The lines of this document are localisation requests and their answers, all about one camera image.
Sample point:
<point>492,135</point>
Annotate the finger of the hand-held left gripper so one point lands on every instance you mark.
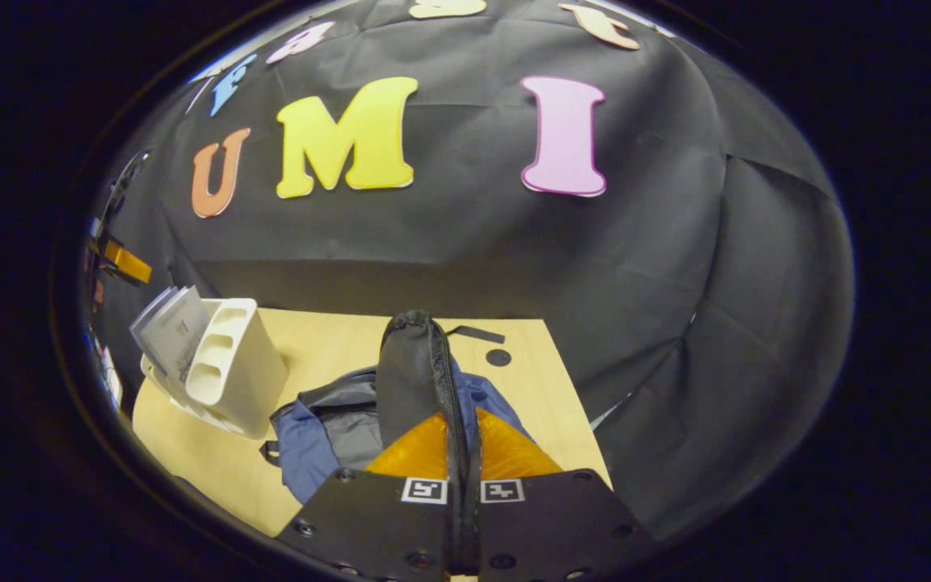
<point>128,263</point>

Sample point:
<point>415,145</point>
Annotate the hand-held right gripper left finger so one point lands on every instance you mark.
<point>368,525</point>

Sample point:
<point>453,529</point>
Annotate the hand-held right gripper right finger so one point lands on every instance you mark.
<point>554,525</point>

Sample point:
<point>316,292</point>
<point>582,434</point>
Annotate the blue and grey schoolbag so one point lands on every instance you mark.
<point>328,428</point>

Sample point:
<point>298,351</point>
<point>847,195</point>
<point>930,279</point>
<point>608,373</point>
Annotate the cream plastic bookshelf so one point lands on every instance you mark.
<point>247,380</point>

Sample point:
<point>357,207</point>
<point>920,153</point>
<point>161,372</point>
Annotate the black round disc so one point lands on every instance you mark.
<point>499,358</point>

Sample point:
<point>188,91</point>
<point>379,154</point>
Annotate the black flat strip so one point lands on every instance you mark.
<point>482,334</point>

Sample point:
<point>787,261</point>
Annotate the black backdrop cloth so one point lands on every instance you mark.
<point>473,242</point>

